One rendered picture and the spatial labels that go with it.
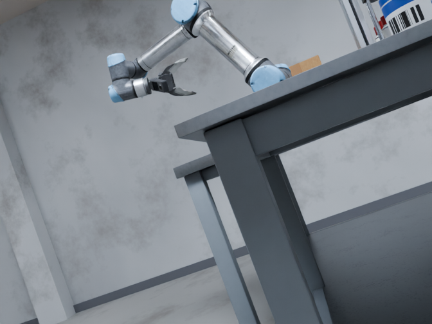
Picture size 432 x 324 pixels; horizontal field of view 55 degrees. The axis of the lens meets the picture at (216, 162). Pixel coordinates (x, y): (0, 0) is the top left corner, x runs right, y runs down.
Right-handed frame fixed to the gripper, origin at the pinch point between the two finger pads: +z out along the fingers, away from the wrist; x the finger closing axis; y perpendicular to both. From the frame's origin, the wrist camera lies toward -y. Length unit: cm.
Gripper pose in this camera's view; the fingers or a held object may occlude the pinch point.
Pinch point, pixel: (192, 76)
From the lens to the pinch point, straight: 174.3
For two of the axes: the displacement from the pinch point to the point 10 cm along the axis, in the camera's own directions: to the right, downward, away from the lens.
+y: -0.8, -3.9, 9.2
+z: 9.7, -2.3, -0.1
